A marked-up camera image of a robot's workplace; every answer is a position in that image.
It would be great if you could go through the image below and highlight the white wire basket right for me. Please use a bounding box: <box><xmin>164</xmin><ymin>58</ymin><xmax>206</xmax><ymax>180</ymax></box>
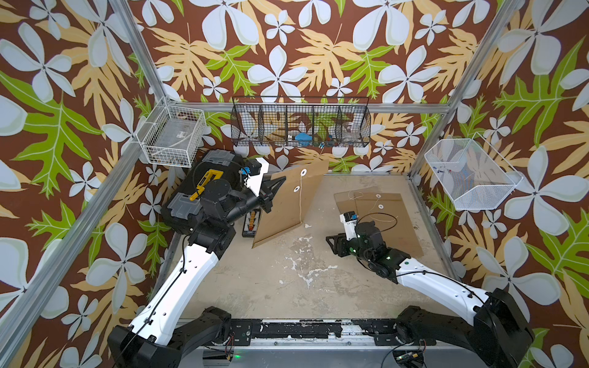
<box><xmin>425</xmin><ymin>133</ymin><xmax>524</xmax><ymax>212</ymax></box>

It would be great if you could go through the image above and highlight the black charging board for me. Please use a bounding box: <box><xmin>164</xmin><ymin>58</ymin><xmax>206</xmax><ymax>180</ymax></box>
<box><xmin>242</xmin><ymin>209</ymin><xmax>261</xmax><ymax>238</ymax></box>

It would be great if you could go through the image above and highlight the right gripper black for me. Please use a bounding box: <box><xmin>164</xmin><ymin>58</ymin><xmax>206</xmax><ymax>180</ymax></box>
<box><xmin>324</xmin><ymin>232</ymin><xmax>374</xmax><ymax>265</ymax></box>

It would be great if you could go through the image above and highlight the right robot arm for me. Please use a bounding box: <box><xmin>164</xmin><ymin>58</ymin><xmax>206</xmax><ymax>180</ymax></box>
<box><xmin>325</xmin><ymin>219</ymin><xmax>535</xmax><ymax>367</ymax></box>

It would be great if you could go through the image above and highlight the white wire basket left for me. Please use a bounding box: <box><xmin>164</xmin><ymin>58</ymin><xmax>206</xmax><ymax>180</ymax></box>
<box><xmin>138</xmin><ymin>98</ymin><xmax>206</xmax><ymax>168</ymax></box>

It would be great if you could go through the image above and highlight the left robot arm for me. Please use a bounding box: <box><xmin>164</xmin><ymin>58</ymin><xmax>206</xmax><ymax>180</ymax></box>
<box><xmin>107</xmin><ymin>158</ymin><xmax>285</xmax><ymax>367</ymax></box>

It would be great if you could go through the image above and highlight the white wire basket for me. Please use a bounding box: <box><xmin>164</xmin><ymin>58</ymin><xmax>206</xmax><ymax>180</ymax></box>
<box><xmin>425</xmin><ymin>133</ymin><xmax>524</xmax><ymax>212</ymax></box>
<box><xmin>138</xmin><ymin>98</ymin><xmax>206</xmax><ymax>168</ymax></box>

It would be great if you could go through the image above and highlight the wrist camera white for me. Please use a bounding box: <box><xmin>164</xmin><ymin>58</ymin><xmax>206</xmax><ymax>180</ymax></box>
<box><xmin>245</xmin><ymin>157</ymin><xmax>269</xmax><ymax>196</ymax></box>
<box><xmin>340</xmin><ymin>211</ymin><xmax>358</xmax><ymax>241</ymax></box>

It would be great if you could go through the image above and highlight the brown kraft file bag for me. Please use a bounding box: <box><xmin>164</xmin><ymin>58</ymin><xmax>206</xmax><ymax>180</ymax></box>
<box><xmin>252</xmin><ymin>160</ymin><xmax>329</xmax><ymax>248</ymax></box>
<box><xmin>334</xmin><ymin>186</ymin><xmax>424</xmax><ymax>258</ymax></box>

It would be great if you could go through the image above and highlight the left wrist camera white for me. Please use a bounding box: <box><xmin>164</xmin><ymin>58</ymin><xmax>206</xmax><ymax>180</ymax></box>
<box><xmin>245</xmin><ymin>157</ymin><xmax>269</xmax><ymax>196</ymax></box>

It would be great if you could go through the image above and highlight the black wire basket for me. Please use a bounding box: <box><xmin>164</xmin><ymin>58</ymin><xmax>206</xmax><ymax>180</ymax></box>
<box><xmin>229</xmin><ymin>96</ymin><xmax>372</xmax><ymax>148</ymax></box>

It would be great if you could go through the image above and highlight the black yellow toolbox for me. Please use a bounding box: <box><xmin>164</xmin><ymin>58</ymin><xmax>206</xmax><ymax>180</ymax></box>
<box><xmin>161</xmin><ymin>150</ymin><xmax>245</xmax><ymax>235</ymax></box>

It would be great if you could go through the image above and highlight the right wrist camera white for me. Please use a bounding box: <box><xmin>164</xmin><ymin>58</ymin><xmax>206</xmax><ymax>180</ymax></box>
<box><xmin>340</xmin><ymin>211</ymin><xmax>358</xmax><ymax>241</ymax></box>

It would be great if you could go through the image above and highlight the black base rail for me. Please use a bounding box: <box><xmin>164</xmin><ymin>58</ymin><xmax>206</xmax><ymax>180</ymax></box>
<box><xmin>210</xmin><ymin>318</ymin><xmax>415</xmax><ymax>347</ymax></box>

